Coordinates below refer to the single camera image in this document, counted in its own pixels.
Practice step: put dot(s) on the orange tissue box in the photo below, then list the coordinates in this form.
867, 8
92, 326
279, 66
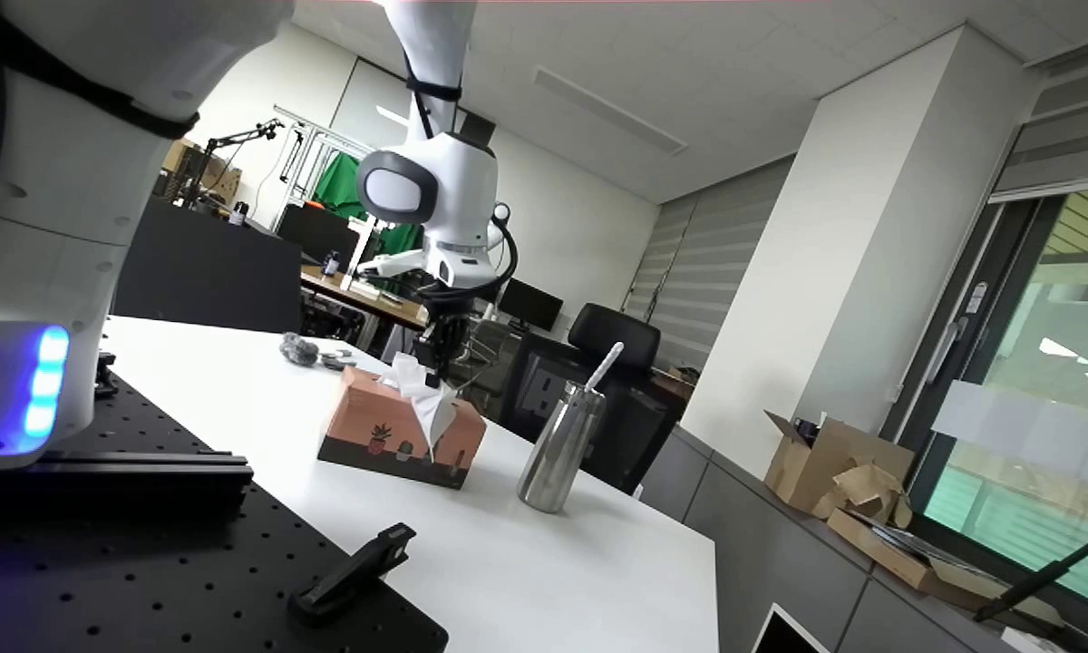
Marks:
383, 433

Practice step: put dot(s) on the large black monitor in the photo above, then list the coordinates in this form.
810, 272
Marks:
317, 237

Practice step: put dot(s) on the white framed board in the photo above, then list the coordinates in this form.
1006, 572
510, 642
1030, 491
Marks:
786, 636

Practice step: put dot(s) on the flat cardboard piece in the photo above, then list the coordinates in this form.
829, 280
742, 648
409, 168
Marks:
893, 561

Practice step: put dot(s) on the grey object on table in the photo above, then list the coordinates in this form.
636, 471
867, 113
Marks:
313, 349

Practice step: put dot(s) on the black mounting rail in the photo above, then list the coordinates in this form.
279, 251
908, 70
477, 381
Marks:
110, 482

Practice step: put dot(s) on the grey roller blind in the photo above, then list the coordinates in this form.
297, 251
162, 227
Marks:
700, 278

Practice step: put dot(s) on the black partition panel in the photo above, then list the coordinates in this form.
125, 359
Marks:
202, 272

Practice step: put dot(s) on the steel tumbler cup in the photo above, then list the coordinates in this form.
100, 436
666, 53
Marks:
560, 453

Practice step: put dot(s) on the green cloth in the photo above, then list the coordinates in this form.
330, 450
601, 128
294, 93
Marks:
338, 186

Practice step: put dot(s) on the white straw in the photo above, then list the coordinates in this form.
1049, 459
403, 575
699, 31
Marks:
606, 365

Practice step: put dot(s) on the black tripod leg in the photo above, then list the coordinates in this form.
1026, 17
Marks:
1046, 566

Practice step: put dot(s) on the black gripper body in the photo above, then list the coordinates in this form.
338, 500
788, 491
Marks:
458, 313

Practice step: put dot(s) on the white metal rack frame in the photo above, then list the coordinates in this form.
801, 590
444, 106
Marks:
311, 138

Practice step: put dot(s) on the black perforated breadboard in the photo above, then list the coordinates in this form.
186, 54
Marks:
146, 583

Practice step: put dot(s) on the brown boxes stack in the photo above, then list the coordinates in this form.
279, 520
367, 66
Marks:
204, 173

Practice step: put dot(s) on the open cardboard box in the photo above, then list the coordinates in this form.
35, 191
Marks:
818, 464

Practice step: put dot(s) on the grey cabinet counter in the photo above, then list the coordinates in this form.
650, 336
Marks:
764, 556

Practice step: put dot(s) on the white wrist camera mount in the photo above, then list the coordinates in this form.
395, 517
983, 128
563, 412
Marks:
388, 263

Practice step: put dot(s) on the wide black computer monitor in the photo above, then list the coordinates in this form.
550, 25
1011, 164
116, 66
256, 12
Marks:
536, 307

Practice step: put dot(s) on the white tissue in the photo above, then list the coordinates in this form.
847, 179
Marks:
429, 405

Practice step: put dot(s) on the wooden desk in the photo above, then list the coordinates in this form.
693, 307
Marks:
367, 302

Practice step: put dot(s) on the black office chair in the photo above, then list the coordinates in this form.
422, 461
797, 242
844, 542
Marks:
613, 336

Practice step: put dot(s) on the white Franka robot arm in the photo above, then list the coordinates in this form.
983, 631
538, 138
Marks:
83, 205

